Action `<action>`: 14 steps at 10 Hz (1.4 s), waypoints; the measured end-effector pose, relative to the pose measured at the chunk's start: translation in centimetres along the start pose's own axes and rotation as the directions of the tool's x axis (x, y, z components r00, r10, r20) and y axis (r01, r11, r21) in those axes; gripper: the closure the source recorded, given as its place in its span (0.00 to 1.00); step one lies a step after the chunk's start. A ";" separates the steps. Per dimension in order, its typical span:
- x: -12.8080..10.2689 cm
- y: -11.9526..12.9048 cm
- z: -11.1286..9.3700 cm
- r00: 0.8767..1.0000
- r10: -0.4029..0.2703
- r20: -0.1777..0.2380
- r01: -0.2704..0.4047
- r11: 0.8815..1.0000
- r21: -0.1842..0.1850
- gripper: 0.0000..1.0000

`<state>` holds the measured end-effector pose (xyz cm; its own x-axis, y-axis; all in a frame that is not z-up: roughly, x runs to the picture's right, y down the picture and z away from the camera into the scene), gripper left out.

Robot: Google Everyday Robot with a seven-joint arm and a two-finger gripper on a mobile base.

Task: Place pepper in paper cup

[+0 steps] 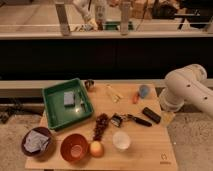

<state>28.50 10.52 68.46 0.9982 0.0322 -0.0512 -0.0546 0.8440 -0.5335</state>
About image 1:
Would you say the small orange pepper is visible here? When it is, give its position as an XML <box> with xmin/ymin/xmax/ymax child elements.
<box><xmin>132</xmin><ymin>92</ymin><xmax>139</xmax><ymax>104</ymax></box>

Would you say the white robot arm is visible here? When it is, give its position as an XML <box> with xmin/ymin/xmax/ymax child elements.
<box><xmin>159</xmin><ymin>64</ymin><xmax>213</xmax><ymax>118</ymax></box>

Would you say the white paper cup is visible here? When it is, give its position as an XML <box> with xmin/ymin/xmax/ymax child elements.
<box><xmin>112</xmin><ymin>131</ymin><xmax>131</xmax><ymax>151</ymax></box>

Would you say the pale yellow plastic piece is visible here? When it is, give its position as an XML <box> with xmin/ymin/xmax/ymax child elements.
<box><xmin>106</xmin><ymin>85</ymin><xmax>123</xmax><ymax>103</ymax></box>

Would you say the small dark round object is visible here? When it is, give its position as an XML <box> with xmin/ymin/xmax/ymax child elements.
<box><xmin>84</xmin><ymin>79</ymin><xmax>95</xmax><ymax>91</ymax></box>

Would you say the dark red grape bunch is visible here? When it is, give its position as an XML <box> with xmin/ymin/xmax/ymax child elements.
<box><xmin>93</xmin><ymin>113</ymin><xmax>109</xmax><ymax>141</ymax></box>

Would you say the small black metal clip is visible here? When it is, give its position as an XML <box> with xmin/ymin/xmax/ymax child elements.
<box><xmin>110</xmin><ymin>114</ymin><xmax>123</xmax><ymax>127</ymax></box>

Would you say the grey sponge block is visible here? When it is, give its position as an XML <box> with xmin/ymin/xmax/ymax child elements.
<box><xmin>64</xmin><ymin>91</ymin><xmax>75</xmax><ymax>106</ymax></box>

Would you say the green plastic tray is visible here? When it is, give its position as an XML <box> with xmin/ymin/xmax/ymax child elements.
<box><xmin>42</xmin><ymin>78</ymin><xmax>94</xmax><ymax>131</ymax></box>

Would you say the wooden board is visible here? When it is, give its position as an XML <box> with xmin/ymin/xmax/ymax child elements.
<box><xmin>25</xmin><ymin>83</ymin><xmax>178</xmax><ymax>171</ymax></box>

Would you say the black rectangular box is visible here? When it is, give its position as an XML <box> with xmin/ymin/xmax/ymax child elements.
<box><xmin>142</xmin><ymin>107</ymin><xmax>161</xmax><ymax>124</ymax></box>

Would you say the yellow orange fruit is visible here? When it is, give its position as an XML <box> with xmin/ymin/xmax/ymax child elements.
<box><xmin>90</xmin><ymin>141</ymin><xmax>104</xmax><ymax>157</ymax></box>

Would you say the orange bowl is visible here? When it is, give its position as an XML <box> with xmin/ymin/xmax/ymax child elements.
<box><xmin>60</xmin><ymin>133</ymin><xmax>89</xmax><ymax>163</ymax></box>

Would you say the dark brown bowl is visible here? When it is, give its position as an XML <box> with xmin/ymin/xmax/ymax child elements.
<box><xmin>21</xmin><ymin>127</ymin><xmax>54</xmax><ymax>157</ymax></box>

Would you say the crumpled grey cloth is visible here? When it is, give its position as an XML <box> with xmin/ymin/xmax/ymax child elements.
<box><xmin>24</xmin><ymin>130</ymin><xmax>49</xmax><ymax>153</ymax></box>

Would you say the black handled tool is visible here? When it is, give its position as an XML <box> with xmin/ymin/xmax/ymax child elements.
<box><xmin>127</xmin><ymin>114</ymin><xmax>152</xmax><ymax>127</ymax></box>

